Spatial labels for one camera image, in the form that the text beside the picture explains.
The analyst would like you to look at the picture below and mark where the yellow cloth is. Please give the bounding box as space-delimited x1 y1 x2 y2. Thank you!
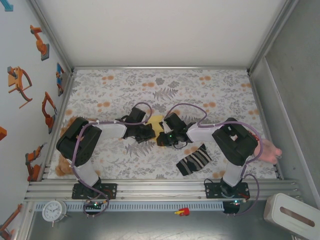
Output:
147 114 168 148

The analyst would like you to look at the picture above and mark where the black beige striped sock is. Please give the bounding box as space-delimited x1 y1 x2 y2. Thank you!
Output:
175 143 213 177

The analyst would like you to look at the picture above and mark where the floral patterned tablecloth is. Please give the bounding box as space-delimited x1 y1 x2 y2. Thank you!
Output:
47 68 282 180

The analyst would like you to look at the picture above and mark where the small red yellow toy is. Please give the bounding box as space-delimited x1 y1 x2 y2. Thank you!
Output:
174 207 191 217

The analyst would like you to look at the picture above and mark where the brown teddy bear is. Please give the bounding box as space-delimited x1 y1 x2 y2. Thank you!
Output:
54 115 97 177

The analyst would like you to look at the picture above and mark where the blue orange machine sticker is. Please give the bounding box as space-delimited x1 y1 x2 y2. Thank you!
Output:
55 62 66 97

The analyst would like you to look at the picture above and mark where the pink plush toy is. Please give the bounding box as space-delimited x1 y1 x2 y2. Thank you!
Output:
257 139 283 165

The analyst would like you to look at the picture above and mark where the white alarm clock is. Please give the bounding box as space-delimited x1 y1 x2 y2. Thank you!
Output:
41 200 68 228

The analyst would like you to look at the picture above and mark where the white tissue box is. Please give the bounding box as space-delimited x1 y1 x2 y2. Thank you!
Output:
263 192 320 240

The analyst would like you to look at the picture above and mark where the orange claw machine sticker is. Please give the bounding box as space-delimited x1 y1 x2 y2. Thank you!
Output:
6 66 34 110

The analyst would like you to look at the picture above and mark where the aluminium rail bed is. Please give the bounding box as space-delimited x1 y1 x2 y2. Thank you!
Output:
23 178 305 203

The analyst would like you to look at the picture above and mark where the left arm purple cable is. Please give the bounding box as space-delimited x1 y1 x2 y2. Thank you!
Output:
71 101 153 218

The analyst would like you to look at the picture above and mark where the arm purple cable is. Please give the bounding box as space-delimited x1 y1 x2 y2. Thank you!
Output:
167 102 265 217
71 101 153 218

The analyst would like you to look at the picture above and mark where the aluminium back rail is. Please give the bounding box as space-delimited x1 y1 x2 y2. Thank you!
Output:
72 65 251 71

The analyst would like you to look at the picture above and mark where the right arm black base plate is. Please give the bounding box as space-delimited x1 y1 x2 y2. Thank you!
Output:
204 182 250 200

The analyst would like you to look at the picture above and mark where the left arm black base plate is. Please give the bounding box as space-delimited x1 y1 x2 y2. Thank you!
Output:
71 183 118 200

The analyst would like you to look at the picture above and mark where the white slotted cable duct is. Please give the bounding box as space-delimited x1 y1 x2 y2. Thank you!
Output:
34 201 225 211

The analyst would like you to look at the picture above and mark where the left aluminium side rail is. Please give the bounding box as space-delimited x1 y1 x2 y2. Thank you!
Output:
39 71 76 181

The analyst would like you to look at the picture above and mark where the aluminium side rail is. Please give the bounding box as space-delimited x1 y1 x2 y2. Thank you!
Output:
39 71 76 181
248 71 285 181

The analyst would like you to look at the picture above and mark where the right aluminium side rail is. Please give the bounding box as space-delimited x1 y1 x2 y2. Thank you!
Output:
248 71 285 181

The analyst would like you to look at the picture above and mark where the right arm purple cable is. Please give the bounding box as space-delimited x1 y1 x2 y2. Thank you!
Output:
167 102 265 217

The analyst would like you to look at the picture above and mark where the left aluminium upright post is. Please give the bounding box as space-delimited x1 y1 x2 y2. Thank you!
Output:
27 0 75 75

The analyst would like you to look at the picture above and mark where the aluminium upright post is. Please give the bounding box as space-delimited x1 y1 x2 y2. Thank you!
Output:
246 0 301 75
27 0 75 75

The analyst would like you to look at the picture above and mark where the right aluminium upright post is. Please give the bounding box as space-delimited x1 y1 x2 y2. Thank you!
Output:
246 0 301 75

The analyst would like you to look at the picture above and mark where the blue wall sticker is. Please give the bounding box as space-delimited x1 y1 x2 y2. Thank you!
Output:
0 0 15 13

